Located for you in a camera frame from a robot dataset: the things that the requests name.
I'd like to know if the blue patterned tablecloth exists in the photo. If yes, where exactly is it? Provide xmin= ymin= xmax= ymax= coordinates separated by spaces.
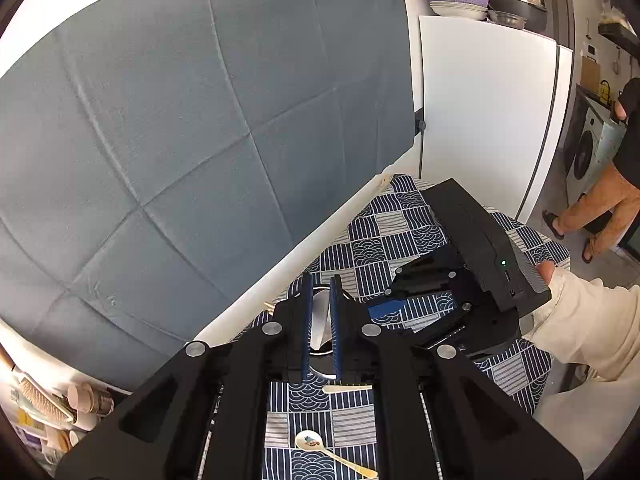
xmin=252 ymin=174 xmax=571 ymax=480

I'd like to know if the pink jar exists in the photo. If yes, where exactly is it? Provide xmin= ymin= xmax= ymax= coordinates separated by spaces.
xmin=67 ymin=382 xmax=115 ymax=416

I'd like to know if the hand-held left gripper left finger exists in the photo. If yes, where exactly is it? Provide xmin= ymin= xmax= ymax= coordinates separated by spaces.
xmin=54 ymin=272 xmax=316 ymax=480

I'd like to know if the stack of white bowls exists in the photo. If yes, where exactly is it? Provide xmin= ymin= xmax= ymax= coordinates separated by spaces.
xmin=429 ymin=1 xmax=488 ymax=22

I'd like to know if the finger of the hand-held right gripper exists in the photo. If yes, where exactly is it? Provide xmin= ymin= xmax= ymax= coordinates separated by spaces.
xmin=367 ymin=294 xmax=474 ymax=334
xmin=385 ymin=255 xmax=470 ymax=297

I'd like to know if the wooden handled hairbrush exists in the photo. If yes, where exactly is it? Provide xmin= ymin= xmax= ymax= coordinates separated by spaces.
xmin=12 ymin=367 xmax=76 ymax=426

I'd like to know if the grey cloth backdrop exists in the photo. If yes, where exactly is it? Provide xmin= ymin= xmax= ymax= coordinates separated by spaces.
xmin=0 ymin=0 xmax=418 ymax=386

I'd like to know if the white washing machine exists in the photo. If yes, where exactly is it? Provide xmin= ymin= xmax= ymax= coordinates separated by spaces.
xmin=565 ymin=95 xmax=628 ymax=201

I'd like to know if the white refrigerator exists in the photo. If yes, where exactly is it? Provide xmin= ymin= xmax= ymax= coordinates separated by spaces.
xmin=417 ymin=15 xmax=574 ymax=223

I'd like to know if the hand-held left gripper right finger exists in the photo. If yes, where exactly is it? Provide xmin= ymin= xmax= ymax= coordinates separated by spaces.
xmin=330 ymin=274 xmax=585 ymax=480

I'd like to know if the steel bowl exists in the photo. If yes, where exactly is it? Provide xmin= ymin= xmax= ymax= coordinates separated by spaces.
xmin=487 ymin=10 xmax=528 ymax=31

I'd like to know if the printed spoon with yellow handle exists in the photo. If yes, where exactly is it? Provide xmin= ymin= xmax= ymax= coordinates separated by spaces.
xmin=295 ymin=430 xmax=378 ymax=479

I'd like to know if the person's right forearm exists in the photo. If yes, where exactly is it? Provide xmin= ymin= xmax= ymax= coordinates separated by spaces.
xmin=520 ymin=267 xmax=640 ymax=386

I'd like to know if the white soup spoon printed handle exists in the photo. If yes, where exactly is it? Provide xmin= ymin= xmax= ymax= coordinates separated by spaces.
xmin=310 ymin=300 xmax=332 ymax=351

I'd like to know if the black cylindrical utensil holder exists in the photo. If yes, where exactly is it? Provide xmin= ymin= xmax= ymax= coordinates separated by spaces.
xmin=310 ymin=342 xmax=337 ymax=381

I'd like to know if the person's light garment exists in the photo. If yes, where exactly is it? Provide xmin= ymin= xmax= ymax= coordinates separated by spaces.
xmin=531 ymin=365 xmax=640 ymax=479

